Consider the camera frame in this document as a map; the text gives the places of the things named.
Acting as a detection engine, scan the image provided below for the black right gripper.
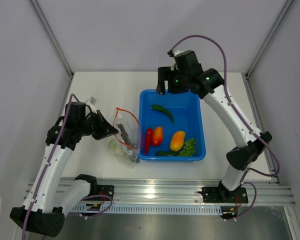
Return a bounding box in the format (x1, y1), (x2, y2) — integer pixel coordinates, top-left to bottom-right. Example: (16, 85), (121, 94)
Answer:
(155, 67), (189, 96)

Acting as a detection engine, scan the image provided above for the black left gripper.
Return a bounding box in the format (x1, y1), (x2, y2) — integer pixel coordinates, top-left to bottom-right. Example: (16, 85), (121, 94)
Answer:
(78, 109), (119, 141)

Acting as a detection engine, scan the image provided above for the white cauliflower toy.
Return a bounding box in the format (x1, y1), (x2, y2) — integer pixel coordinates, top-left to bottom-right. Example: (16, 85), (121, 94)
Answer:
(108, 138), (126, 157)

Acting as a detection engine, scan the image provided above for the clear zip top bag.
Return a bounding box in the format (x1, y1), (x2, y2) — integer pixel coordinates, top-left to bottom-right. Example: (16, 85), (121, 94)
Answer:
(108, 106), (141, 169)

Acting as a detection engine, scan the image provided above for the grey fish toy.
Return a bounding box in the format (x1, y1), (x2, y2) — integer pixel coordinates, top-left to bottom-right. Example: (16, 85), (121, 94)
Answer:
(117, 123), (139, 163)

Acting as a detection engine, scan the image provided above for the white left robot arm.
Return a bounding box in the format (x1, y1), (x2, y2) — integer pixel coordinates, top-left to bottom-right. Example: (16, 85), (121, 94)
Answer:
(10, 101), (118, 238)

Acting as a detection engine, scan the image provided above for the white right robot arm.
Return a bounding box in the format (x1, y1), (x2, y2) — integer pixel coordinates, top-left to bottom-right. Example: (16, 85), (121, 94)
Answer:
(156, 50), (272, 202)

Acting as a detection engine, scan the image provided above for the green chili pepper toy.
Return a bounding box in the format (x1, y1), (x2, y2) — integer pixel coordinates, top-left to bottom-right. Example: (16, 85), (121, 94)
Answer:
(151, 104), (175, 124)

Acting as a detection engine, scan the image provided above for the blue plastic bin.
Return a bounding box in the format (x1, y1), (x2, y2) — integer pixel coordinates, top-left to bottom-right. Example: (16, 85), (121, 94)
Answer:
(138, 89), (206, 162)

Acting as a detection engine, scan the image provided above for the red chili pepper toy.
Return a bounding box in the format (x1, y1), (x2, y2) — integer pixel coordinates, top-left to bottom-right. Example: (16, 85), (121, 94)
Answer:
(144, 127), (153, 155)

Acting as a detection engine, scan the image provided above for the yellow orange mango toy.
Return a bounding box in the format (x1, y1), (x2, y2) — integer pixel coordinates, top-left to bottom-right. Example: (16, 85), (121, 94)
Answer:
(169, 130), (186, 152)

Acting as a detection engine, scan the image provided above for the dark green cucumber toy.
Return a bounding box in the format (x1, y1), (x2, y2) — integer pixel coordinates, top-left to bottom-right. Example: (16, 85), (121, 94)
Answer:
(155, 151), (180, 157)

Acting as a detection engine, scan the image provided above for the green grapes toy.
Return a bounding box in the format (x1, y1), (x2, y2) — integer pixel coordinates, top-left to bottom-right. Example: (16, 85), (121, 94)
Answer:
(179, 138), (196, 157)

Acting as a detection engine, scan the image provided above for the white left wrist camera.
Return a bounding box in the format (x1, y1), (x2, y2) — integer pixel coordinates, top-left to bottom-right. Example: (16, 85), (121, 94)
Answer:
(85, 97), (97, 106)

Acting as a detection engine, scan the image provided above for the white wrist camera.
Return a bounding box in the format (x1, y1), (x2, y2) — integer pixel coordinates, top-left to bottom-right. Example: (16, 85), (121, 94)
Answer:
(85, 97), (97, 106)
(167, 50), (188, 58)

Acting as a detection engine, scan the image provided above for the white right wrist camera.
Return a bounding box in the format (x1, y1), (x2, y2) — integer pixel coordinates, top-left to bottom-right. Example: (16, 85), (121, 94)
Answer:
(167, 50), (188, 58)

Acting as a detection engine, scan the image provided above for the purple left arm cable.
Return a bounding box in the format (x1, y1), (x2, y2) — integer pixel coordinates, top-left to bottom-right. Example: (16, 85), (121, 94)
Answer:
(21, 93), (78, 240)

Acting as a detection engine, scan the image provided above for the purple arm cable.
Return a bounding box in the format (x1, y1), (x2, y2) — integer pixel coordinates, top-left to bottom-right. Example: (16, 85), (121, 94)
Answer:
(169, 34), (281, 177)
(21, 93), (78, 240)

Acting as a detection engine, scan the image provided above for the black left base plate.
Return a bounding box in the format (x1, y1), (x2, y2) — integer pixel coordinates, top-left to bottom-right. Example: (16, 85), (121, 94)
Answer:
(97, 184), (115, 198)

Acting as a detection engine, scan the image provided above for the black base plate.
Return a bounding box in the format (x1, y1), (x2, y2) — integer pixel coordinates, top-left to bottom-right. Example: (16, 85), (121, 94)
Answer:
(197, 186), (249, 204)
(97, 184), (115, 198)

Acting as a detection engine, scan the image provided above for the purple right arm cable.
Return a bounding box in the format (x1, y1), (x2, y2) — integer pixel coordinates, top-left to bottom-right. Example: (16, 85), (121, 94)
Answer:
(169, 34), (281, 177)

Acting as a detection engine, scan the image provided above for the white slotted cable duct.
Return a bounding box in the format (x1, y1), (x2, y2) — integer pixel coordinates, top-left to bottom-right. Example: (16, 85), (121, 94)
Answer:
(70, 203), (222, 216)

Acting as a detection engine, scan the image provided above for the right aluminium frame post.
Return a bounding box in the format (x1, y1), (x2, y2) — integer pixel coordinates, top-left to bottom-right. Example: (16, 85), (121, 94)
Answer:
(245, 0), (297, 80)

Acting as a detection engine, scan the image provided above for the aluminium frame post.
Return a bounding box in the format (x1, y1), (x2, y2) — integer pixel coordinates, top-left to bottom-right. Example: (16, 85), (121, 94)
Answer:
(245, 0), (297, 80)
(28, 0), (74, 78)

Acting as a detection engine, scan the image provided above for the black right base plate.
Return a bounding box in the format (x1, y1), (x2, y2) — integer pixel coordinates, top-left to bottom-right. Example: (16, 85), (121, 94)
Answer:
(197, 186), (249, 204)

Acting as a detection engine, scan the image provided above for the left aluminium frame post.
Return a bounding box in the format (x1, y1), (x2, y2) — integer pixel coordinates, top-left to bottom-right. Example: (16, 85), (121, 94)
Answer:
(28, 0), (74, 78)

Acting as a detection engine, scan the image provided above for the aluminium mounting rail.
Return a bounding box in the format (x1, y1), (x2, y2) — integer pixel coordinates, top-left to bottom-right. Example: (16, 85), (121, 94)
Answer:
(27, 177), (296, 206)

